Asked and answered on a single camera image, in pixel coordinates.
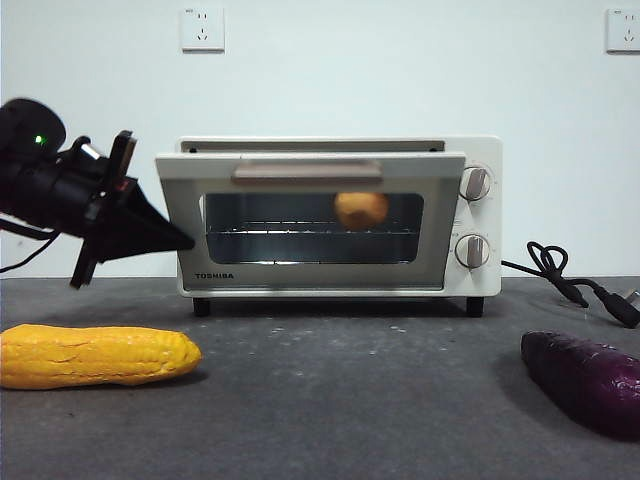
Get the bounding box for oven door with glass window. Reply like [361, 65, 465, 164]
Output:
[154, 151, 467, 292]

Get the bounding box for brown round potato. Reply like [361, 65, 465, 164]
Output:
[333, 191, 390, 232]

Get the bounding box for white oven timer knob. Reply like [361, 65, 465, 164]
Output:
[453, 233, 491, 270]

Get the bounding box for white oven temperature knob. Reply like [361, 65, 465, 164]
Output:
[459, 164, 495, 202]

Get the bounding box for white toaster oven housing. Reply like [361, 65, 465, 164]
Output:
[174, 135, 503, 319]

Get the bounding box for yellow corn cob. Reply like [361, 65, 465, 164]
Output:
[0, 323, 203, 390]

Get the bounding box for purple eggplant with green stem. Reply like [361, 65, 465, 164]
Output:
[519, 329, 640, 442]

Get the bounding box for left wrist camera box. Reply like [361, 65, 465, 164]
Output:
[106, 129, 140, 186]

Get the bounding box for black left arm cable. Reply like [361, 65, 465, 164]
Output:
[0, 213, 69, 275]

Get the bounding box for white wall socket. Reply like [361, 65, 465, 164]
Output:
[180, 7, 225, 54]
[606, 8, 640, 55]

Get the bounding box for black oven power cable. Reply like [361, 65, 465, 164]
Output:
[501, 241, 640, 330]

